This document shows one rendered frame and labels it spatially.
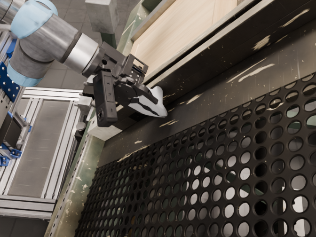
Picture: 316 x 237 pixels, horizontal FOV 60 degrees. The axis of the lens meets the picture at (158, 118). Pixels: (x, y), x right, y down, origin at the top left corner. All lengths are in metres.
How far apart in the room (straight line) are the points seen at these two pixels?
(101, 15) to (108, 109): 0.97
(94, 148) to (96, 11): 0.75
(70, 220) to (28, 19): 0.58
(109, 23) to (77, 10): 1.57
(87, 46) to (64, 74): 1.88
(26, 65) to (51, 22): 0.11
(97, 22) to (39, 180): 0.95
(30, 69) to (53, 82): 1.78
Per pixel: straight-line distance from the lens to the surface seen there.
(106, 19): 1.48
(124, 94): 0.60
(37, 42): 0.58
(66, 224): 0.90
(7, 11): 0.72
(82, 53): 0.56
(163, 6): 1.12
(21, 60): 0.63
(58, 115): 1.93
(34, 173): 1.79
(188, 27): 0.84
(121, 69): 0.61
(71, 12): 3.03
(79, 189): 0.92
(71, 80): 2.38
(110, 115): 0.55
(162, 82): 0.63
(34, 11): 0.57
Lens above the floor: 1.74
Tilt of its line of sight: 58 degrees down
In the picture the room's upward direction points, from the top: straight up
